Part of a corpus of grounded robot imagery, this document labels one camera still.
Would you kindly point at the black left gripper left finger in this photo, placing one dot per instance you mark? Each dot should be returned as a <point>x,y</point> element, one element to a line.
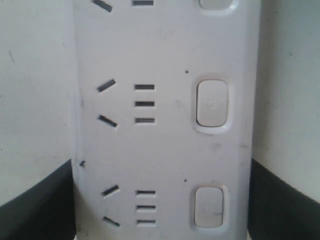
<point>44,212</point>

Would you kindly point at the white five-outlet power strip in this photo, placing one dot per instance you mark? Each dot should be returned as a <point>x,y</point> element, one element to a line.
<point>165,125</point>

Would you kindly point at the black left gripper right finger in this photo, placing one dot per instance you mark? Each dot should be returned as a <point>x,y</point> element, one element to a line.
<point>278,211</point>

